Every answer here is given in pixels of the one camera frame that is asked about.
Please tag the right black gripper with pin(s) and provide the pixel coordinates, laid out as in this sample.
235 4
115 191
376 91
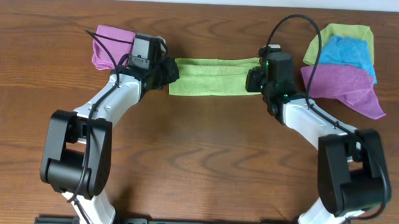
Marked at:
253 74

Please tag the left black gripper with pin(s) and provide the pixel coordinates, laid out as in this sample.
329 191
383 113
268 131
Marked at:
172 70

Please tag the light green cloth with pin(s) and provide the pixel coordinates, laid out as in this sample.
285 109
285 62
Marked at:
212 77

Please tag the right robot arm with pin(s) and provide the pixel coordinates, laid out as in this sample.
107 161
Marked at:
353 182

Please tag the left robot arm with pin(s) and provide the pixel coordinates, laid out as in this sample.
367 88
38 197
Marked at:
78 148

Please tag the folded purple cloth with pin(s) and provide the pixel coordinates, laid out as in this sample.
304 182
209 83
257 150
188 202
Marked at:
118 42

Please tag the blue cloth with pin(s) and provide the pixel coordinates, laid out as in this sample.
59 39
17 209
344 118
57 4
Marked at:
349 51

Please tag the unfolded purple cloth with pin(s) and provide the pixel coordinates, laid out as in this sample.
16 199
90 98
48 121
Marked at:
350 85

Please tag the olive green cloth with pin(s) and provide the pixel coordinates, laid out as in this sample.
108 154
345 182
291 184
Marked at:
361 32

